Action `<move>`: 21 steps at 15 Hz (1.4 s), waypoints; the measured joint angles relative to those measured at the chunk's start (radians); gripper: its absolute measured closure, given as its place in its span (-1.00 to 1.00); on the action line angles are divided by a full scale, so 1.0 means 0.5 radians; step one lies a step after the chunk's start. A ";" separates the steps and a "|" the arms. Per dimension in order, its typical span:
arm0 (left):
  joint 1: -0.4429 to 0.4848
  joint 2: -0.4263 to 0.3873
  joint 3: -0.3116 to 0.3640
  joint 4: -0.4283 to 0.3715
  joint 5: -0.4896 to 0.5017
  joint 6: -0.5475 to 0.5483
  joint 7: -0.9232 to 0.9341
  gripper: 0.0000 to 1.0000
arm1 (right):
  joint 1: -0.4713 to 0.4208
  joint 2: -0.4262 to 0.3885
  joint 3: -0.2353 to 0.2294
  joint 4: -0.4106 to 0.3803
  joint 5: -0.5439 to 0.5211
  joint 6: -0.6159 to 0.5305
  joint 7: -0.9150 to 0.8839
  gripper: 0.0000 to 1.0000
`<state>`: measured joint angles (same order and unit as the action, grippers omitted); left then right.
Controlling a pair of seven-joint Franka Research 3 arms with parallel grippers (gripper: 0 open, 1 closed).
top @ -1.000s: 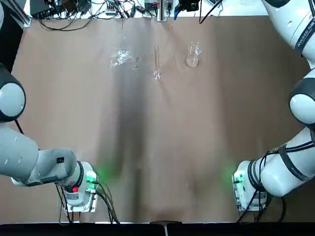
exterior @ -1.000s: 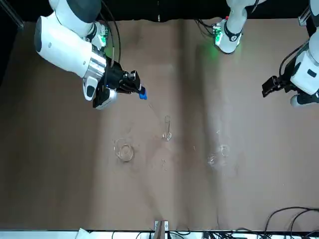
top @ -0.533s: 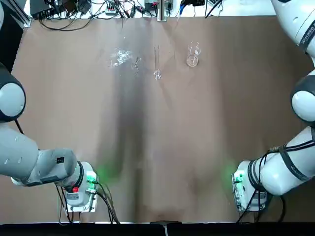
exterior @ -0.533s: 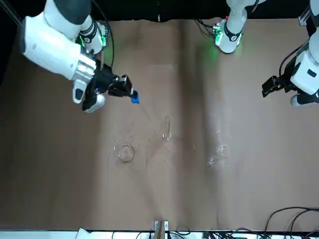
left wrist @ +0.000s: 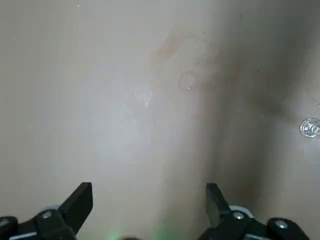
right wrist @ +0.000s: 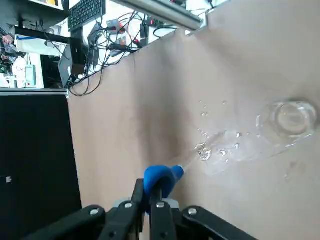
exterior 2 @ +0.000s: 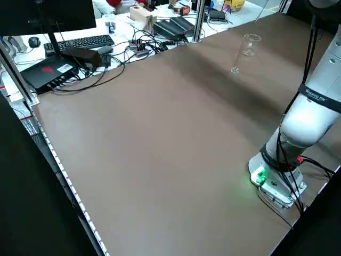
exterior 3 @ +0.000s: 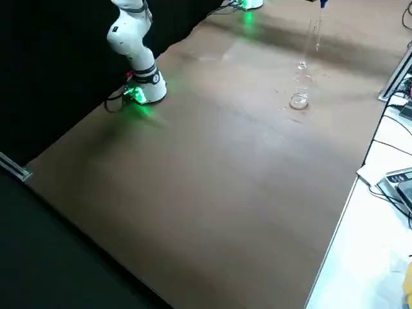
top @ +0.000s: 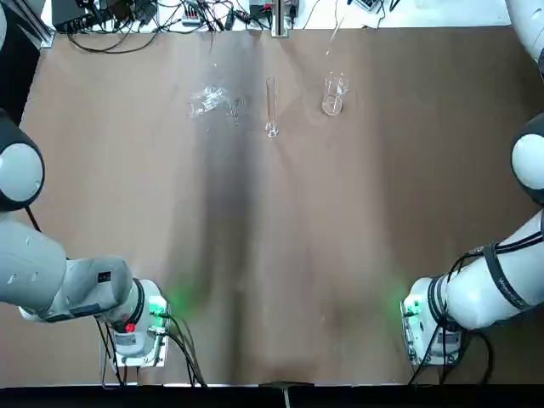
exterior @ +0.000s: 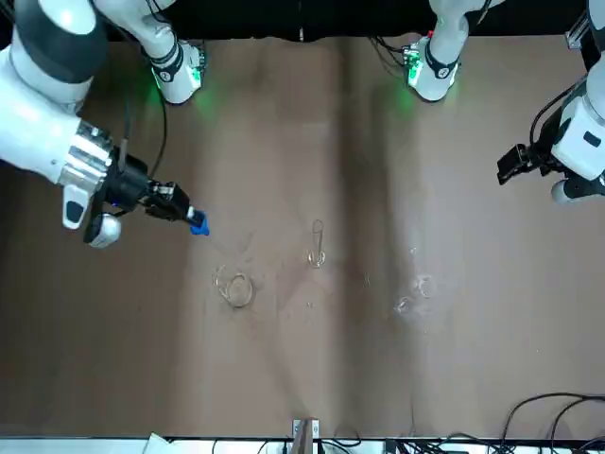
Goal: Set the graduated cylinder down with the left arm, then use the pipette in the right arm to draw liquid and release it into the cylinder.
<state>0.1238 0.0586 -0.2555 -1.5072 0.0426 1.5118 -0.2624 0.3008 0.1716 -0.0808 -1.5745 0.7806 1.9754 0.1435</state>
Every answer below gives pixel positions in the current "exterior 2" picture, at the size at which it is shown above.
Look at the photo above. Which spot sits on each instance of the black computer with red logo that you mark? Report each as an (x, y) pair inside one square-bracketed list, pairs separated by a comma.
[(45, 72)]

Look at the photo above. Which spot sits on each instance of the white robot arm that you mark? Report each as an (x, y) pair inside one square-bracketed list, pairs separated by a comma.
[(306, 120)]

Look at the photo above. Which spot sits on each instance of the grey adapter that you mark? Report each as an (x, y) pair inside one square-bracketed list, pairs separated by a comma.
[(106, 49)]

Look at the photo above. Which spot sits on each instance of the dark laptop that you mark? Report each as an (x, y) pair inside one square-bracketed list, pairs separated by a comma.
[(217, 15)]

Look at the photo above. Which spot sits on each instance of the aluminium frame post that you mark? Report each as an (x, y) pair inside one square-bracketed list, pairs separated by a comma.
[(18, 72), (199, 21), (283, 6)]

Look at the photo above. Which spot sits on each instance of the black computer monitor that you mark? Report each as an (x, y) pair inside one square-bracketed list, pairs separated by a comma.
[(66, 16)]

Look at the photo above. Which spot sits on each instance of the grey hub with red lights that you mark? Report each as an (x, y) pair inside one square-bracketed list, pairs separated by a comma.
[(139, 48)]

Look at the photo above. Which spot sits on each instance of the yellow box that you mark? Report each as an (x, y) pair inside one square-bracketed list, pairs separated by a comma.
[(234, 5)]

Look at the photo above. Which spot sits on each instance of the white perforated edge strip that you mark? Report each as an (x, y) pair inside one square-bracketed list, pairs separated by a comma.
[(67, 177)]

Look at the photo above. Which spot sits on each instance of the blue round object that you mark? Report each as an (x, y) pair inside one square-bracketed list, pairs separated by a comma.
[(211, 4)]

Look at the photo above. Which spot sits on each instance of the black keyboard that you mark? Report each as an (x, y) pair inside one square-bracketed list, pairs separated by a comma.
[(85, 42)]

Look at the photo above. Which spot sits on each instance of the light wooden box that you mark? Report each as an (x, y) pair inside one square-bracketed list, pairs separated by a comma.
[(139, 14)]

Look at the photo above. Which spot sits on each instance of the black monitor stand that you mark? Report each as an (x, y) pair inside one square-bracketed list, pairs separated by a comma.
[(52, 40)]

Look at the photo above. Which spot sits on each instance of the black stepped device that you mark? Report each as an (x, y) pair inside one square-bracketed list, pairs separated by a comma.
[(170, 28)]

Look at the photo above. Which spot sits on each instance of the black rectangular box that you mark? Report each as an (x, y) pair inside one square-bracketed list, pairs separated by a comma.
[(85, 56)]

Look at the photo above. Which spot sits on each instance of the white plastic bag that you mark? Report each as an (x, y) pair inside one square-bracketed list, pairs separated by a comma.
[(102, 6)]

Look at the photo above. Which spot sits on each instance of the red and black tool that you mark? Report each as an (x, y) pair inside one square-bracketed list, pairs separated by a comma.
[(181, 10)]

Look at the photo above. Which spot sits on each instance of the clear plastic cup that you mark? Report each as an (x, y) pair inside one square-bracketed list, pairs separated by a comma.
[(109, 18)]

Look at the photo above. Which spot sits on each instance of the small blue white box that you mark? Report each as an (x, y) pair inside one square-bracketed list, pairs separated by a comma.
[(110, 28)]

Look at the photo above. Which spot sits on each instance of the clear glass beaker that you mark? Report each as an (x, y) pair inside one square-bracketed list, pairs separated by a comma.
[(251, 49)]

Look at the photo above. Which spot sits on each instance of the black computer mouse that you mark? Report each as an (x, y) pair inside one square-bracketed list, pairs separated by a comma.
[(34, 42)]

